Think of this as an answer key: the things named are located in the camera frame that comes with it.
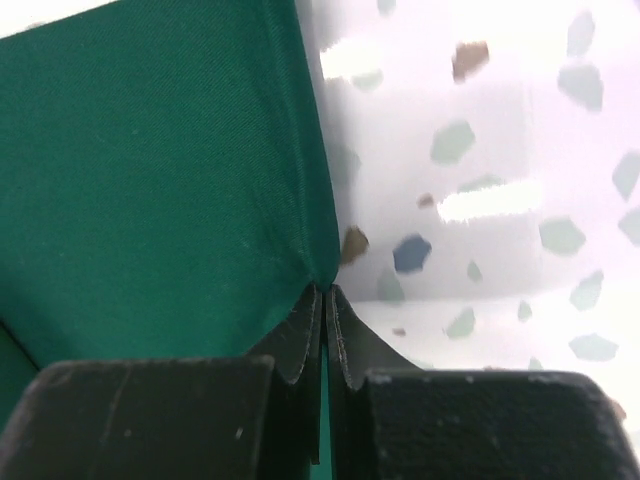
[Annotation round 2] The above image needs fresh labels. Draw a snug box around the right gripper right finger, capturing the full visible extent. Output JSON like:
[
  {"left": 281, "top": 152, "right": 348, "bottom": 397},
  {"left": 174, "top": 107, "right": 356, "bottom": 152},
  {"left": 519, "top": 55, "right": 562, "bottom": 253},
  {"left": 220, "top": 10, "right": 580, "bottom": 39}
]
[{"left": 324, "top": 287, "right": 639, "bottom": 479}]

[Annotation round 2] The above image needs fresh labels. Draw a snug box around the dark green surgical cloth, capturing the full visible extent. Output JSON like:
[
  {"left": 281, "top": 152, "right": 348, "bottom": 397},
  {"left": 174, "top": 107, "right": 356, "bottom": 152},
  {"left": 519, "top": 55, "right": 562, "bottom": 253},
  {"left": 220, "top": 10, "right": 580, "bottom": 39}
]
[{"left": 0, "top": 0, "right": 344, "bottom": 480}]

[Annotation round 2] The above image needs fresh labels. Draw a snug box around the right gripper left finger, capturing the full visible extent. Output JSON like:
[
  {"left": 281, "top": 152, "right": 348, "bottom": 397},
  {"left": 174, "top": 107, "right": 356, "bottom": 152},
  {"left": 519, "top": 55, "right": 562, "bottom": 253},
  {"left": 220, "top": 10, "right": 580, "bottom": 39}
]
[{"left": 1, "top": 286, "right": 323, "bottom": 479}]

